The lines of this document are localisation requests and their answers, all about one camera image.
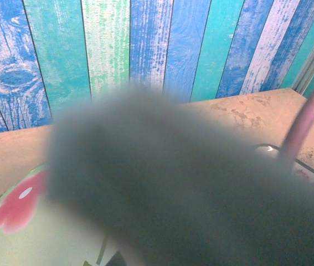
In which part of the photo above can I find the white floral paper bag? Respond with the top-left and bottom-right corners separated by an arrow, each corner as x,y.
0,163 -> 119,266

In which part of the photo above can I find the white strawberry print tray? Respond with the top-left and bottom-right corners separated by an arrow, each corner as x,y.
255,142 -> 314,185

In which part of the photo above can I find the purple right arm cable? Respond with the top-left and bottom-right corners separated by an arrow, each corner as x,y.
281,69 -> 314,168

